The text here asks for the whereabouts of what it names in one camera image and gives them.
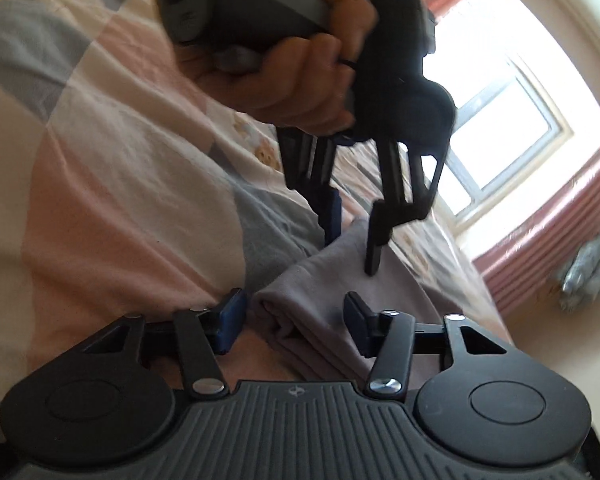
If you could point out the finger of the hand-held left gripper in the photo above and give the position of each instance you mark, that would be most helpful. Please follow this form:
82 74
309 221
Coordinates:
380 230
332 212

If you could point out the grey crumpled cloth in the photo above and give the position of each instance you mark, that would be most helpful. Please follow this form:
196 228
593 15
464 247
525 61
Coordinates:
587 270

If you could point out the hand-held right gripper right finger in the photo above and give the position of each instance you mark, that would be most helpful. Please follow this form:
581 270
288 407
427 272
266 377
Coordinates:
357 320

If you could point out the person's left hand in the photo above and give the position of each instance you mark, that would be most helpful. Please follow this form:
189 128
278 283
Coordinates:
300 90

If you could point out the checkered pink grey bed quilt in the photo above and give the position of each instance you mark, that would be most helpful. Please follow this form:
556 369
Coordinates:
105 160

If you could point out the white framed window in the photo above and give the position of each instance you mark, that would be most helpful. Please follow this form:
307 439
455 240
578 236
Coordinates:
505 135

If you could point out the grey-purple pants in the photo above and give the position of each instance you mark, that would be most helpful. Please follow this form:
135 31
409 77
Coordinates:
320 285

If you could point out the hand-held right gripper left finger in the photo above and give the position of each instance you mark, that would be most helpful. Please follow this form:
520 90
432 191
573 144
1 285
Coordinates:
230 317

